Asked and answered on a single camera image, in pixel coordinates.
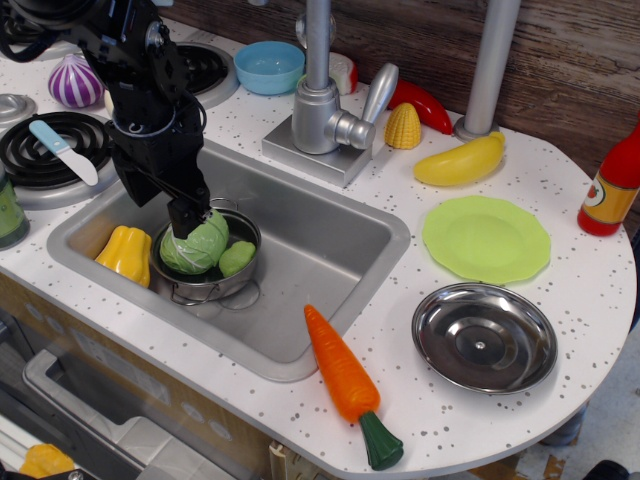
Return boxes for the yellow toy corn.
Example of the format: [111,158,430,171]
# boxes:
[384,102,421,150]

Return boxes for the small green toy vegetable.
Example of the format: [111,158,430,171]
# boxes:
[218,241,256,278]

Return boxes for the grey oven door handle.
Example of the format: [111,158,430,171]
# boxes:
[22,350,144,479]

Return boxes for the green toy cabbage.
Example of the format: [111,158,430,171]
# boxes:
[159,210,229,275]

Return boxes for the purple striped toy onion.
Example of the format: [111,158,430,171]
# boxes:
[47,54,104,108]

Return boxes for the blue handled toy knife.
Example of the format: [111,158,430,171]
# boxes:
[29,120,99,186]

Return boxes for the red toy chili pepper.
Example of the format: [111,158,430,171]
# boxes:
[388,79,453,135]

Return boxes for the shiny metal pot lid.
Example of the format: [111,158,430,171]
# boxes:
[411,282,558,394]

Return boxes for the blue plastic bowl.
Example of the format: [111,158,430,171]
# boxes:
[234,41,306,95]

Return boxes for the grey sink basin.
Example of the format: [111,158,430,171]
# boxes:
[47,142,410,382]

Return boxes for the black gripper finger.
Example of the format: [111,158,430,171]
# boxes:
[167,198,210,239]

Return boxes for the silver stove knob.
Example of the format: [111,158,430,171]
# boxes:
[0,94,37,128]

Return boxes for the grey vertical pole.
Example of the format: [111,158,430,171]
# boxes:
[454,0,521,142]

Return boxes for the orange toy carrot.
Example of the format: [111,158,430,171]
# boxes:
[304,304,404,471]

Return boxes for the black front stove burner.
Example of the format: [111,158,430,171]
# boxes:
[1,112,118,210]

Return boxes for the small steel pot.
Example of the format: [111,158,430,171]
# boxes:
[151,198,262,306]

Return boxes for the red toy ketchup bottle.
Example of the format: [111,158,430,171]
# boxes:
[577,124,639,236]

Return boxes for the silver toy faucet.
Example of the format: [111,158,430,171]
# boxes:
[262,1,399,187]

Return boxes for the yellow toy bell pepper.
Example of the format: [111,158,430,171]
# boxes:
[95,225,152,288]

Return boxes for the yellow toy on floor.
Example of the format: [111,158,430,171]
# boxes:
[19,444,75,479]

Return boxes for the light green plastic plate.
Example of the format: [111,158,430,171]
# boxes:
[422,195,551,285]

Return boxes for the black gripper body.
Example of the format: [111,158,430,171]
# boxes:
[105,102,209,207]

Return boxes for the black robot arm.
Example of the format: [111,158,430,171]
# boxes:
[1,1,210,239]

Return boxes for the black stove burner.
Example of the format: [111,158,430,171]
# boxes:
[1,112,118,210]
[178,42,240,109]

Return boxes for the yellow toy banana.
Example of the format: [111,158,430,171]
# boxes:
[413,132,506,186]

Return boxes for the black rear stove burner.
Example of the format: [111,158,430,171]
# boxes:
[178,42,240,109]

